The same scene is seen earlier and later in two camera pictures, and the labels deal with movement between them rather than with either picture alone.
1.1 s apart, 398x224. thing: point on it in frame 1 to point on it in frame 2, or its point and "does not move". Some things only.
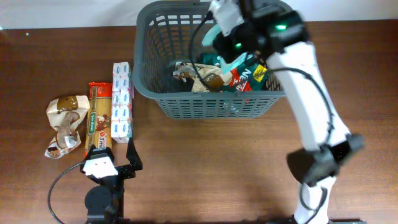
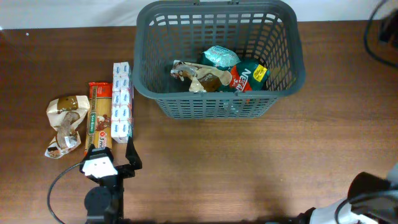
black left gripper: (129, 170) does not move
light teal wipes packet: (208, 40) to (219, 56)
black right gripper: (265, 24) to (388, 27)
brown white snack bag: (66, 114) does not move
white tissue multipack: (121, 120) does not move
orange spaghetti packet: (99, 116) does not move
